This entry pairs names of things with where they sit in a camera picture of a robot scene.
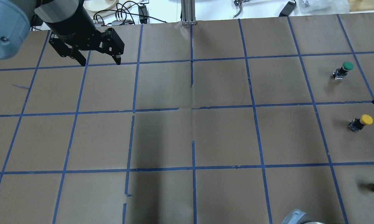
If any aluminium frame post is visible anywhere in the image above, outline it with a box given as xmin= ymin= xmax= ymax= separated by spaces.
xmin=181 ymin=0 xmax=197 ymax=26

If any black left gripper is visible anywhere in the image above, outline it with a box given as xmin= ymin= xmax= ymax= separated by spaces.
xmin=49 ymin=19 xmax=125 ymax=66

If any yellow push button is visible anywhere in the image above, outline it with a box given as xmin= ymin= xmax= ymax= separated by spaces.
xmin=348 ymin=114 xmax=373 ymax=132

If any black power adapter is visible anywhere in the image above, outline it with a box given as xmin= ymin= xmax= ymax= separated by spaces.
xmin=278 ymin=0 xmax=297 ymax=17

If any green push button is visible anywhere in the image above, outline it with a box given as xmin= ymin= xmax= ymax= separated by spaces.
xmin=333 ymin=62 xmax=354 ymax=80

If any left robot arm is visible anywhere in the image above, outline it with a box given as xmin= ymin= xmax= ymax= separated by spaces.
xmin=0 ymin=0 xmax=125 ymax=66

